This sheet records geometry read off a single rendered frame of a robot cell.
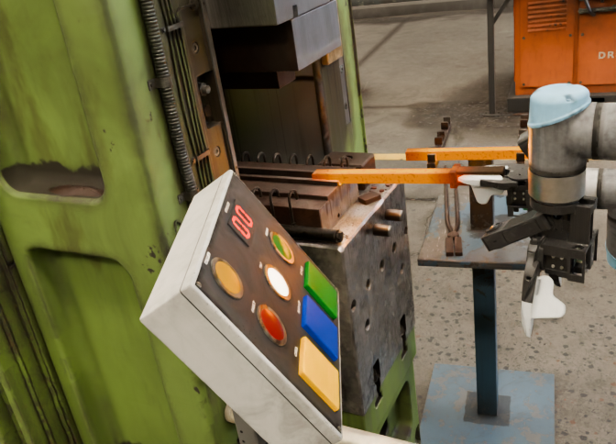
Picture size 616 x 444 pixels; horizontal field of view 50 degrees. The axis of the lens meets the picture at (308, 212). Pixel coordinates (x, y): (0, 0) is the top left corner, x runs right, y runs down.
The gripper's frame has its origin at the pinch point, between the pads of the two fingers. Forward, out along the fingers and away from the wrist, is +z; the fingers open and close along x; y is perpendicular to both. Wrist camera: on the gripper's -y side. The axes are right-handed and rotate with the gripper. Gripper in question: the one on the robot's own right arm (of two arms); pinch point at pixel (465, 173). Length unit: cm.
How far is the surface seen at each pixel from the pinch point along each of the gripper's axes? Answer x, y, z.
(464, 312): 93, 104, 31
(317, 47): -2.7, -27.6, 26.8
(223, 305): -70, -15, 9
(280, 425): -70, 1, 5
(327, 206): -8.5, 4.8, 27.5
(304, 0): -5.2, -37.1, 26.6
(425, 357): 62, 103, 37
